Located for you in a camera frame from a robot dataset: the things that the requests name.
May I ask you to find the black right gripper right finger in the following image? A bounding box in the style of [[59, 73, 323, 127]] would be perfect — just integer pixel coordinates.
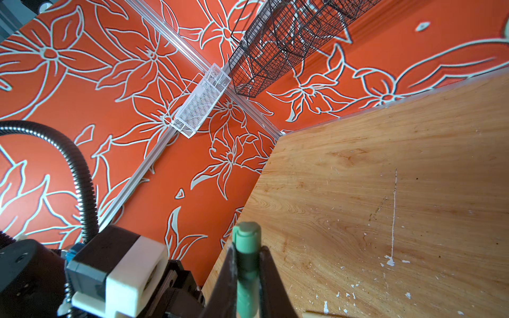
[[258, 246, 298, 318]]

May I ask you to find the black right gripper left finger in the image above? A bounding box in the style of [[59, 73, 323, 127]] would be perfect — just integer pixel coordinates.
[[200, 244, 238, 318]]

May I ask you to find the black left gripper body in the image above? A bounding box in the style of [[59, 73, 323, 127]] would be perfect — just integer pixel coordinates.
[[147, 260, 205, 317]]

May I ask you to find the green pen body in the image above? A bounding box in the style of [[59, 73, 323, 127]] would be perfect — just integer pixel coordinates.
[[302, 311, 347, 318]]

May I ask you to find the green pen cap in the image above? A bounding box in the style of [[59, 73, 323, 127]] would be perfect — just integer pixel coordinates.
[[232, 222, 262, 318]]

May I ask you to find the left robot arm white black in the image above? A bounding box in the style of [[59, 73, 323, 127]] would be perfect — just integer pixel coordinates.
[[1, 226, 205, 317]]

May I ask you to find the clear mesh bin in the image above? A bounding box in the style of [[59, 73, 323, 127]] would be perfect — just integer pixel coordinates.
[[170, 64, 231, 139]]

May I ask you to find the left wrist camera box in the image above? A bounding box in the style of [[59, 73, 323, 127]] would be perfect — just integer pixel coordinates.
[[65, 225, 168, 317]]

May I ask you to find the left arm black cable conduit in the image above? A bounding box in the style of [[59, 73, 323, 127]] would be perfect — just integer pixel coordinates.
[[0, 120, 100, 245]]

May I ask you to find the black wire basket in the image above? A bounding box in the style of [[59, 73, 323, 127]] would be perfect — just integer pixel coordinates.
[[227, 1, 377, 98]]

